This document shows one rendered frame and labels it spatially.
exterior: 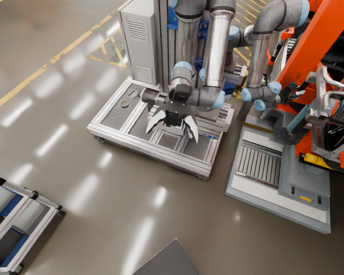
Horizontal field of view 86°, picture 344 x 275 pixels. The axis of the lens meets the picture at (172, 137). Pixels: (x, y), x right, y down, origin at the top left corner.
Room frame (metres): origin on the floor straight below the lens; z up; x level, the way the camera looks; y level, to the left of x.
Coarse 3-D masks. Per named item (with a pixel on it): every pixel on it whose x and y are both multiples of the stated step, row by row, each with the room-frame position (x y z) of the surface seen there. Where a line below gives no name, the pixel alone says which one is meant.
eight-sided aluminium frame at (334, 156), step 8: (336, 88) 0.94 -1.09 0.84; (336, 96) 0.93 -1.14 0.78; (312, 128) 0.79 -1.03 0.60; (320, 128) 0.78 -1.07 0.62; (312, 136) 0.72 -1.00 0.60; (320, 136) 0.71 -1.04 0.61; (312, 144) 0.66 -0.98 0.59; (320, 144) 0.65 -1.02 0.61; (320, 152) 0.55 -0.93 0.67; (328, 152) 0.51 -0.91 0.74; (336, 152) 0.48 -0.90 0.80; (336, 160) 0.46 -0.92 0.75
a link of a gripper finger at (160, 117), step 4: (160, 112) 0.38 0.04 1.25; (164, 112) 0.38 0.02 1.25; (156, 116) 0.36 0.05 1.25; (160, 116) 0.36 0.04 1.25; (164, 116) 0.36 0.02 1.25; (152, 120) 0.34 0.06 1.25; (156, 120) 0.35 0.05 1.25; (160, 120) 0.35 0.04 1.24; (148, 124) 0.33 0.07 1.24; (152, 124) 0.33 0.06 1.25; (156, 124) 0.34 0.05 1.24; (148, 128) 0.32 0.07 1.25; (152, 128) 0.32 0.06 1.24; (148, 132) 0.31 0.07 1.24
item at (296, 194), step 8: (288, 152) 0.84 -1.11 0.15; (288, 160) 0.75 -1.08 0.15; (288, 168) 0.68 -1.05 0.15; (280, 176) 0.61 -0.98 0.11; (280, 184) 0.53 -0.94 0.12; (280, 192) 0.46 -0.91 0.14; (288, 192) 0.45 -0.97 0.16; (296, 192) 0.46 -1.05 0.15; (304, 192) 0.46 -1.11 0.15; (296, 200) 0.40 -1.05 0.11; (304, 200) 0.39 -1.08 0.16; (312, 200) 0.39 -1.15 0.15; (320, 200) 0.38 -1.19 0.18; (328, 200) 0.39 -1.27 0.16; (320, 208) 0.33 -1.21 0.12; (328, 208) 0.32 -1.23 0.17
